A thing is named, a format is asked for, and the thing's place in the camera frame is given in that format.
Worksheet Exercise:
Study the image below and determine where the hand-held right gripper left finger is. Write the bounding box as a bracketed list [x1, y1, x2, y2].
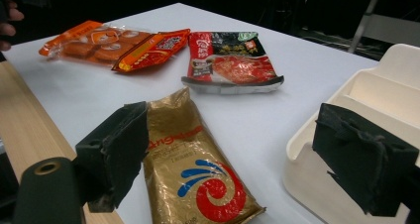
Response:
[74, 100, 151, 214]

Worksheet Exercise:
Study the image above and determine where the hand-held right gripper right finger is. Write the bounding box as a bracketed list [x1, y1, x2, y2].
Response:
[312, 102, 420, 218]

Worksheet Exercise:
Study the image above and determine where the gold foil packet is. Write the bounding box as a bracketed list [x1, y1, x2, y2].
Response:
[142, 86, 267, 224]

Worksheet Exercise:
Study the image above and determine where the cream plastic storage rack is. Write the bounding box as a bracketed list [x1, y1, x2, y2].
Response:
[282, 43, 420, 224]

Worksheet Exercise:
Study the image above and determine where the red and black soup packet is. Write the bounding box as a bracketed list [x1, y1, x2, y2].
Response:
[180, 31, 285, 95]

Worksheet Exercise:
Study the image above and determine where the white table mat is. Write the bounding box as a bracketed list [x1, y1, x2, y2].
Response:
[2, 2, 379, 224]

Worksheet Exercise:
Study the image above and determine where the clear orange snack packet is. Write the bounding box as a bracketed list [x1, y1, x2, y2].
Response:
[38, 20, 157, 66]

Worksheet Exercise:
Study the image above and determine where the small red orange packet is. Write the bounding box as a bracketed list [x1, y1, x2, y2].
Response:
[111, 28, 192, 73]

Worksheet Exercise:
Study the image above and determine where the white metal desk frame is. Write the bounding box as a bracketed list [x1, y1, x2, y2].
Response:
[346, 0, 420, 55]

